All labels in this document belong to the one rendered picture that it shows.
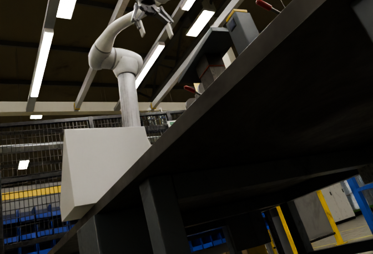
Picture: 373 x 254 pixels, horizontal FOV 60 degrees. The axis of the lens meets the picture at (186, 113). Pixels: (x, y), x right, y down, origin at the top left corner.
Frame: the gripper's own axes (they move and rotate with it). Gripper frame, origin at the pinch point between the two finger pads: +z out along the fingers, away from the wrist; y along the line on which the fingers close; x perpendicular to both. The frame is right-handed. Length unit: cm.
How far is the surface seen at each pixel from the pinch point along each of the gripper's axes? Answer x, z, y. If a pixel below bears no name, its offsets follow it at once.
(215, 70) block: 9.2, 24.4, -15.5
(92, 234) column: -35, 70, 34
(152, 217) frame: 9, 74, 28
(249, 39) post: 34.1, 28.1, -12.0
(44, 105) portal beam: -438, -195, -31
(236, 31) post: 30.5, 22.3, -11.4
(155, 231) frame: 9, 78, 28
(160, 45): -233, -177, -161
